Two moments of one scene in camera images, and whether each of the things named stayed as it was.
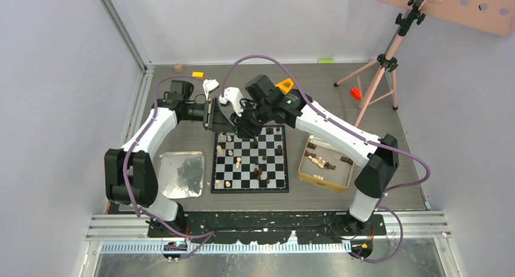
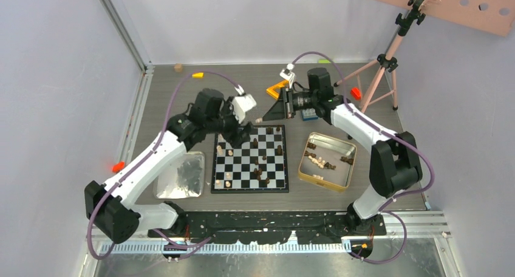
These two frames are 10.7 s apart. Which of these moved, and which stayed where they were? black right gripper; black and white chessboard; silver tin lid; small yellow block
Moved: black right gripper
Stayed: silver tin lid; black and white chessboard; small yellow block
